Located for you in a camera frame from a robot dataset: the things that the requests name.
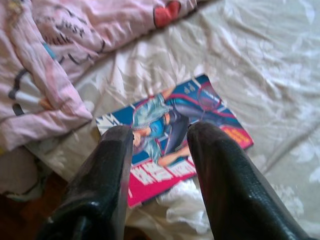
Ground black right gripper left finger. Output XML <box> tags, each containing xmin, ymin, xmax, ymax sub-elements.
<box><xmin>37</xmin><ymin>124</ymin><xmax>135</xmax><ymax>240</ymax></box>

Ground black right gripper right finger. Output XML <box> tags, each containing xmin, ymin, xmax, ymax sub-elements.
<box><xmin>186</xmin><ymin>121</ymin><xmax>313</xmax><ymax>240</ymax></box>

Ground manga book pink blue cover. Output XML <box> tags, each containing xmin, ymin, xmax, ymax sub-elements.
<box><xmin>95</xmin><ymin>73</ymin><xmax>255</xmax><ymax>209</ymax></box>

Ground pink cartoon print blanket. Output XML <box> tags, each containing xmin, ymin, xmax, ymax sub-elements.
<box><xmin>0</xmin><ymin>0</ymin><xmax>218</xmax><ymax>201</ymax></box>

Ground bed with beige floral sheet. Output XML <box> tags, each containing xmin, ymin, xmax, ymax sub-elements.
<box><xmin>24</xmin><ymin>0</ymin><xmax>320</xmax><ymax>240</ymax></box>

